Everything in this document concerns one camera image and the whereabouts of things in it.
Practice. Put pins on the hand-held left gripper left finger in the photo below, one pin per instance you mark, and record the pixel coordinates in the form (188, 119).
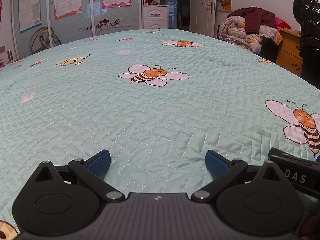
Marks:
(98, 163)

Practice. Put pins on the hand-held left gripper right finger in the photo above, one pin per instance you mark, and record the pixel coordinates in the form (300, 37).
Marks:
(217, 163)

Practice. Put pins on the light green bee print bedspread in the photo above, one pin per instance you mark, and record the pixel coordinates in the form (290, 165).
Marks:
(125, 117)

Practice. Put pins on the wooden cabinet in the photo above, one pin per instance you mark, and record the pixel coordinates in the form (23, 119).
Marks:
(290, 52)

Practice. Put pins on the pile of floral quilts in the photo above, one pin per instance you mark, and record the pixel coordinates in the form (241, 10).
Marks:
(235, 30)

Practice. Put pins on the sliding door wardrobe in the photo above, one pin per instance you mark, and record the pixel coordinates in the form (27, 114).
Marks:
(70, 30)

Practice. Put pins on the dark red jacket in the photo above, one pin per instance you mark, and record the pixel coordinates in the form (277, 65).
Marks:
(257, 17)

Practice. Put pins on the pink cloth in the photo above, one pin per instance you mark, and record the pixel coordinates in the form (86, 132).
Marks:
(283, 23)

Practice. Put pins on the white drawer cabinet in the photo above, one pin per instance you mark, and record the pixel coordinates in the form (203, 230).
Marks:
(155, 15)

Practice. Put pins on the white door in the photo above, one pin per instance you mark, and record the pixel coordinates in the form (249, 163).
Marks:
(203, 5)

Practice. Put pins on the blue bordered wall poster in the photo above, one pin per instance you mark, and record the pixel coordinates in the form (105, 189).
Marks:
(30, 10)

